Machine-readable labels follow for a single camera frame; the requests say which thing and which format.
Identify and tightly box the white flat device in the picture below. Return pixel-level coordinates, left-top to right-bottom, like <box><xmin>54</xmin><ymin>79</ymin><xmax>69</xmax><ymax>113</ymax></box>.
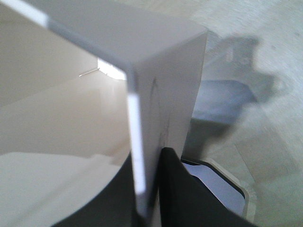
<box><xmin>181</xmin><ymin>158</ymin><xmax>248</xmax><ymax>218</ymax></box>

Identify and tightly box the white plastic trash bin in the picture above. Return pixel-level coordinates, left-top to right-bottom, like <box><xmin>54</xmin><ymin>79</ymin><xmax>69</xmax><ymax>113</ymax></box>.
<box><xmin>0</xmin><ymin>0</ymin><xmax>207</xmax><ymax>227</ymax></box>

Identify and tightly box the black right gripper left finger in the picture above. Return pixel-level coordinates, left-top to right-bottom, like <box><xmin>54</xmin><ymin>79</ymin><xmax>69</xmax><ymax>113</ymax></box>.
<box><xmin>54</xmin><ymin>155</ymin><xmax>146</xmax><ymax>227</ymax></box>

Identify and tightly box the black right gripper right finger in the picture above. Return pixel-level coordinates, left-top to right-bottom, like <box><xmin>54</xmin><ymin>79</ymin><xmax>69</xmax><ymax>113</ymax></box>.
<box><xmin>159</xmin><ymin>148</ymin><xmax>253</xmax><ymax>227</ymax></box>

